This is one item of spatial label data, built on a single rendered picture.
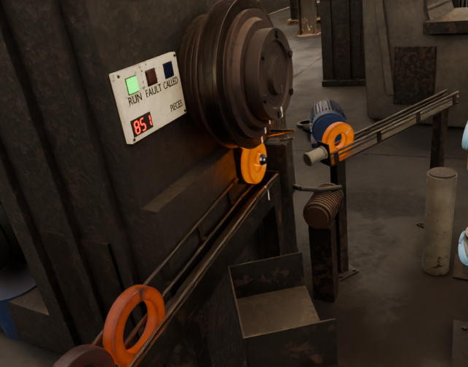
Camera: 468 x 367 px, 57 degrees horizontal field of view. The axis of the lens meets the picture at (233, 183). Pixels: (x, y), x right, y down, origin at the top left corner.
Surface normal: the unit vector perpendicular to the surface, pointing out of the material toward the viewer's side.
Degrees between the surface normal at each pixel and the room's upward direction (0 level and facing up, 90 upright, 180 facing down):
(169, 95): 90
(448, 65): 90
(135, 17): 90
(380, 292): 0
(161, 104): 90
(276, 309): 5
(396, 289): 0
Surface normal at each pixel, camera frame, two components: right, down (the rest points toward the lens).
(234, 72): -0.03, 0.16
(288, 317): -0.13, -0.85
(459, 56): -0.65, 0.40
